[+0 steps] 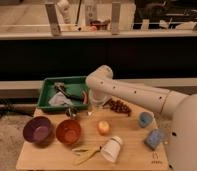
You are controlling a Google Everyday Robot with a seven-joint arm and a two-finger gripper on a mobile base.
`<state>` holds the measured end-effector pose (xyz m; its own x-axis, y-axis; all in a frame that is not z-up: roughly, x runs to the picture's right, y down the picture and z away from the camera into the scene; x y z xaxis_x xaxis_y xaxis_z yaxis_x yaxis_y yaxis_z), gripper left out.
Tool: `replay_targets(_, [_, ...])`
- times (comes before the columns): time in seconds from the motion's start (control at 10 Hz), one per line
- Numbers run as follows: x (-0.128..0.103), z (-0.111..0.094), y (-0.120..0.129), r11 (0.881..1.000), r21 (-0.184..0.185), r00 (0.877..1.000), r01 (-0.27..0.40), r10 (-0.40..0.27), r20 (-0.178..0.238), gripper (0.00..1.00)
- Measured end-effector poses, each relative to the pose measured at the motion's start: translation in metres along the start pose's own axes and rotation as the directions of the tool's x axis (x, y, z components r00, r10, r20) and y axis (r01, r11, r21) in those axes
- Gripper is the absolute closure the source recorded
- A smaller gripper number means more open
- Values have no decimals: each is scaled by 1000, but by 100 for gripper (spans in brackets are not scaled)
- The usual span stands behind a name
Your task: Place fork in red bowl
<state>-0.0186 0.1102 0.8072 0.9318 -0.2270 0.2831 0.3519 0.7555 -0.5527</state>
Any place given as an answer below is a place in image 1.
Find bunch of dark grapes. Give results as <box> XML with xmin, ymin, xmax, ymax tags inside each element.
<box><xmin>104</xmin><ymin>99</ymin><xmax>132</xmax><ymax>116</ymax></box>

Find purple bowl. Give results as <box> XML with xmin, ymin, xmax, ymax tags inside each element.
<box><xmin>23</xmin><ymin>116</ymin><xmax>54</xmax><ymax>144</ymax></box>

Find red bowl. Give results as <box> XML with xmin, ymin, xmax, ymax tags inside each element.
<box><xmin>56</xmin><ymin>119</ymin><xmax>82</xmax><ymax>145</ymax></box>

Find blue sponge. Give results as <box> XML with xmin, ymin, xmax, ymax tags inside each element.
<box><xmin>144</xmin><ymin>129</ymin><xmax>164</xmax><ymax>150</ymax></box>

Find black tool in tray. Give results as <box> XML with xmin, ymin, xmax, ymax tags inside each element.
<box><xmin>54</xmin><ymin>82</ymin><xmax>83</xmax><ymax>101</ymax></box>

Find orange item in tray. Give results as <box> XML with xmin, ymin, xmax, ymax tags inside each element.
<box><xmin>82</xmin><ymin>91</ymin><xmax>88</xmax><ymax>104</ymax></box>

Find grey cloth in tray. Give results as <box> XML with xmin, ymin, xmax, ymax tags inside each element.
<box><xmin>49</xmin><ymin>92</ymin><xmax>72</xmax><ymax>106</ymax></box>

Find red yellow apple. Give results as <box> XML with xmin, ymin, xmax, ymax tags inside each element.
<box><xmin>97</xmin><ymin>121</ymin><xmax>110</xmax><ymax>135</ymax></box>

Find white paper cup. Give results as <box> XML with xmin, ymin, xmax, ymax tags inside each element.
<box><xmin>101</xmin><ymin>136</ymin><xmax>123</xmax><ymax>163</ymax></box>

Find small blue cup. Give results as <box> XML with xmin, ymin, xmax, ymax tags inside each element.
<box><xmin>139</xmin><ymin>112</ymin><xmax>153</xmax><ymax>128</ymax></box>

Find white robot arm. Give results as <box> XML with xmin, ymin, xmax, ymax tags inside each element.
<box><xmin>85</xmin><ymin>65</ymin><xmax>197</xmax><ymax>171</ymax></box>

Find green plastic tray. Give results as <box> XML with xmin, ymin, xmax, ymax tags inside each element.
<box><xmin>37</xmin><ymin>76</ymin><xmax>88</xmax><ymax>112</ymax></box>

